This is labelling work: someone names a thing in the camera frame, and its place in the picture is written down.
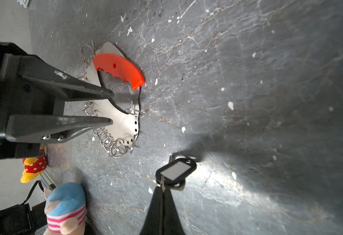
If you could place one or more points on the plush doll striped hat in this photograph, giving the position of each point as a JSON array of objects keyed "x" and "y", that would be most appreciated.
[{"x": 65, "y": 209}]

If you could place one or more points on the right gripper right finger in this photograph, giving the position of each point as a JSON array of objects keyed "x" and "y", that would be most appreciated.
[{"x": 171, "y": 224}]

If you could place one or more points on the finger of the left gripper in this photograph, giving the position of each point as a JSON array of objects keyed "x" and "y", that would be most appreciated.
[
  {"x": 49, "y": 129},
  {"x": 54, "y": 81}
]

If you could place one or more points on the yellow red plush toy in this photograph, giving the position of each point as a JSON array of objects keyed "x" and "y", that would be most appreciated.
[{"x": 33, "y": 167}]

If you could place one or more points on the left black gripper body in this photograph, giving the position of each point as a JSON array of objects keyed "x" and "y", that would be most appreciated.
[{"x": 20, "y": 97}]

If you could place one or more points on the metal keyring holder red handle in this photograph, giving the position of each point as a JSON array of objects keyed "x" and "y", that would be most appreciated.
[{"x": 118, "y": 138}]

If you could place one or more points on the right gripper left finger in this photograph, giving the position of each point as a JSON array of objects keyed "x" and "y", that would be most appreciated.
[{"x": 153, "y": 224}]

